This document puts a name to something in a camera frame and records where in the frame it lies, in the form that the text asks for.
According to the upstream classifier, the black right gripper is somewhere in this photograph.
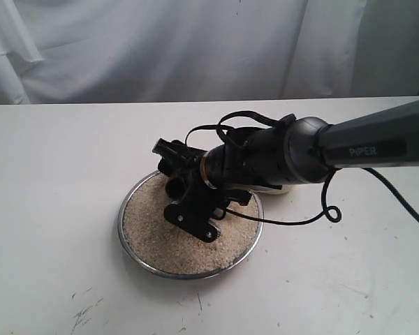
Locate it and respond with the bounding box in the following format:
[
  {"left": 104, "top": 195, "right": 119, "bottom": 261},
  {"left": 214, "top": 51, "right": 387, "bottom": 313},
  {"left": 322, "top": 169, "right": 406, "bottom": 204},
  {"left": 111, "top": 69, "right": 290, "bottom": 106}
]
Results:
[{"left": 152, "top": 139, "right": 250, "bottom": 243}]

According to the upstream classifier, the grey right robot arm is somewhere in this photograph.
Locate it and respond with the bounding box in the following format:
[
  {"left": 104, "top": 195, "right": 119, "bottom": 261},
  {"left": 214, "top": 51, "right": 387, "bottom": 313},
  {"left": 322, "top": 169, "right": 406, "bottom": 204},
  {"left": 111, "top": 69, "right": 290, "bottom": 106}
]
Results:
[{"left": 153, "top": 100, "right": 419, "bottom": 243}]

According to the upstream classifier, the round steel rice tray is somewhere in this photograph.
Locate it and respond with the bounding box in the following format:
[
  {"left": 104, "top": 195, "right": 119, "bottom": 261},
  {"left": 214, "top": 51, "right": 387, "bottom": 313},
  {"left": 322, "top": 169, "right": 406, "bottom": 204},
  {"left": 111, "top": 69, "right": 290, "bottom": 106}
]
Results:
[{"left": 117, "top": 171, "right": 263, "bottom": 280}]

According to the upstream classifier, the cream ceramic bowl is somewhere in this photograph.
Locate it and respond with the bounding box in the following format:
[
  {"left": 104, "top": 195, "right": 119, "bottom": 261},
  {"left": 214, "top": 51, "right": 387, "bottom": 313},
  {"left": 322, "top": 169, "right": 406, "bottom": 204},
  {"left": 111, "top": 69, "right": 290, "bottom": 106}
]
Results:
[{"left": 243, "top": 185, "right": 293, "bottom": 195}]

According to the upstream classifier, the white backdrop curtain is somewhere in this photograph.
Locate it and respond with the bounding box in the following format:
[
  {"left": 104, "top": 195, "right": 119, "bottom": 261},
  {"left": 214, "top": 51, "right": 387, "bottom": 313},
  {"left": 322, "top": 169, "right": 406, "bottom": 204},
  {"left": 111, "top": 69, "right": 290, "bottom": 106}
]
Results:
[{"left": 0, "top": 1, "right": 419, "bottom": 105}]

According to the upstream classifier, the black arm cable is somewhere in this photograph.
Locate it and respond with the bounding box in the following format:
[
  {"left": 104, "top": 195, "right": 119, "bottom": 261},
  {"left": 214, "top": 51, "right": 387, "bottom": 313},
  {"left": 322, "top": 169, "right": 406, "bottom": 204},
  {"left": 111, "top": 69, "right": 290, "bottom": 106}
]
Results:
[{"left": 184, "top": 110, "right": 419, "bottom": 235}]

